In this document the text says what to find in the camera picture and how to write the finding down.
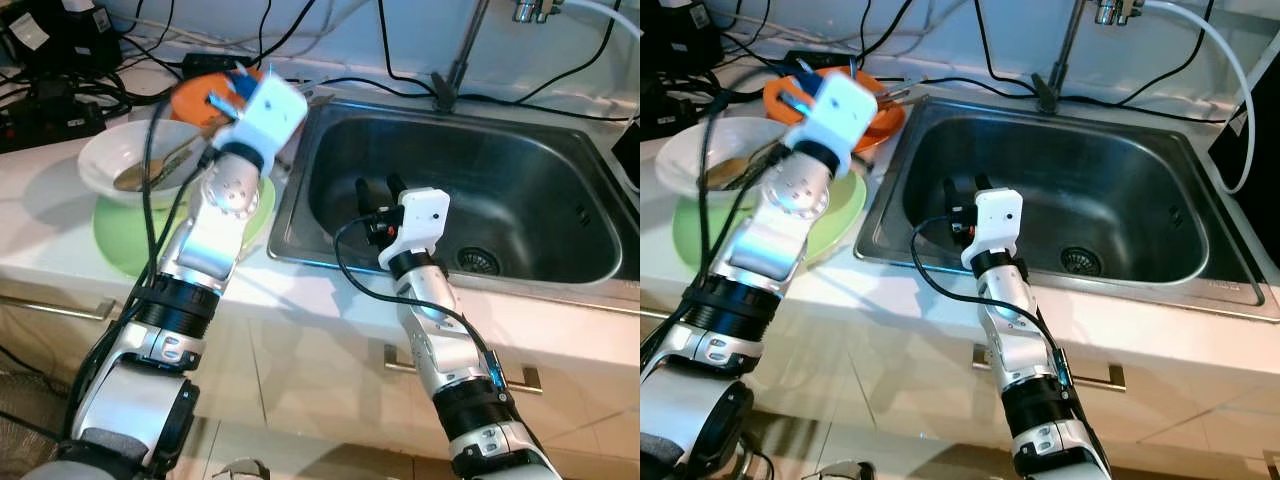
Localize white bowl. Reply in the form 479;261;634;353
78;120;216;208
655;117;791;201

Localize orange bowl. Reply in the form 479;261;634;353
763;68;906;139
170;68;266;126

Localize flat black power brick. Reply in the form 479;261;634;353
182;52;251;83
785;48;851;71

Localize orange plate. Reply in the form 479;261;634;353
770;100;906;153

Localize sink drain strainer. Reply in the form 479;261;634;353
1058;247;1104;278
457;247;501;278

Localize metal spoon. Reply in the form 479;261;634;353
705;140;786;191
113;135;206;193

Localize green plate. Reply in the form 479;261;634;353
93;175;276;279
672;170;869;269

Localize black power adapter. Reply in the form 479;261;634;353
0;0;126;76
640;0;726;76

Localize black power strip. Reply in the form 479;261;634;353
640;95;701;141
0;100;106;151

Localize stainless steel sink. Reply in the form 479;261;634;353
853;95;1280;323
268;95;641;296

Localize black appliance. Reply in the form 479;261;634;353
612;115;641;196
1208;45;1280;241

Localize white base cabinet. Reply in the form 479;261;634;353
0;270;641;480
640;280;1280;480

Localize grey robot foot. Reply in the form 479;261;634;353
815;458;876;480
212;458;269;480

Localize floor fan grille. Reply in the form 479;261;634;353
0;370;76;471

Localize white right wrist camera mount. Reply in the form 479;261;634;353
378;188;450;271
962;188;1024;273

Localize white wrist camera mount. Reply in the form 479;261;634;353
785;70;883;151
378;188;450;271
215;75;309;151
962;188;1024;273

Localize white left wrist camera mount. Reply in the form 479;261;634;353
785;70;883;151
215;75;309;151

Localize white water hose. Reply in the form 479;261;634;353
1143;0;1256;196
558;0;641;41

